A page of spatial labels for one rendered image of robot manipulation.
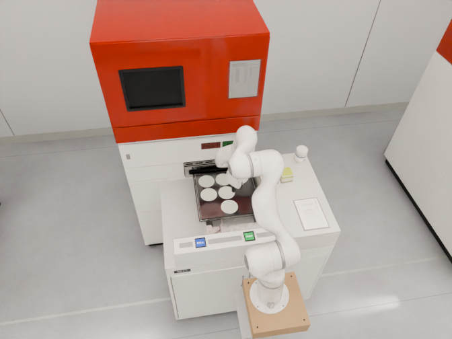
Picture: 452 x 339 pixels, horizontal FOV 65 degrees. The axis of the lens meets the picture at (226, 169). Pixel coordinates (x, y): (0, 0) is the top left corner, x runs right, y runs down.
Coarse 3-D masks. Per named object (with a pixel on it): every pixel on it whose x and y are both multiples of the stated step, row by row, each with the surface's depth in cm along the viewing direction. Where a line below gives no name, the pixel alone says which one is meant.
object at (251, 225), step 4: (240, 224) 202; (244, 224) 202; (248, 224) 202; (252, 224) 203; (256, 224) 203; (212, 228) 200; (216, 228) 200; (228, 228) 200; (232, 228) 200; (236, 228) 200; (240, 228) 200; (244, 228) 201; (248, 228) 201; (252, 228) 201; (204, 232) 198; (220, 232) 198
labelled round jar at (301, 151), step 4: (300, 148) 220; (304, 148) 221; (296, 152) 222; (300, 152) 218; (304, 152) 218; (296, 156) 223; (300, 156) 220; (304, 156) 220; (296, 160) 224; (300, 160) 223; (304, 160) 224
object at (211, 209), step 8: (200, 176) 224; (216, 176) 224; (216, 184) 220; (248, 184) 220; (200, 192) 215; (240, 192) 216; (248, 192) 216; (200, 200) 211; (216, 200) 211; (224, 200) 211; (240, 200) 212; (248, 200) 212; (200, 208) 207; (208, 208) 207; (216, 208) 207; (240, 208) 208; (248, 208) 208; (208, 216) 203; (216, 216) 203; (224, 216) 203
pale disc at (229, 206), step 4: (228, 200) 211; (232, 200) 211; (224, 204) 209; (228, 204) 209; (232, 204) 209; (236, 204) 209; (224, 208) 207; (228, 208) 207; (232, 208) 208; (236, 208) 208; (228, 212) 206; (232, 212) 206
